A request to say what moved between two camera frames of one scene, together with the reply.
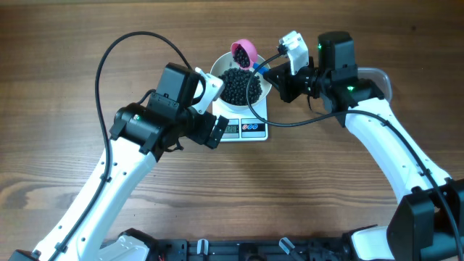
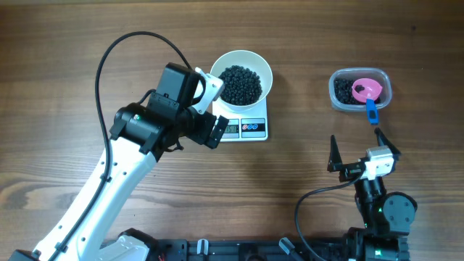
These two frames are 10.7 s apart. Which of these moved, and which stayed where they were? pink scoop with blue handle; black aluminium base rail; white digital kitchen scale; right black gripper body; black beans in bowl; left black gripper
Moved: pink scoop with blue handle; right black gripper body
Stayed: left black gripper; black aluminium base rail; white digital kitchen scale; black beans in bowl
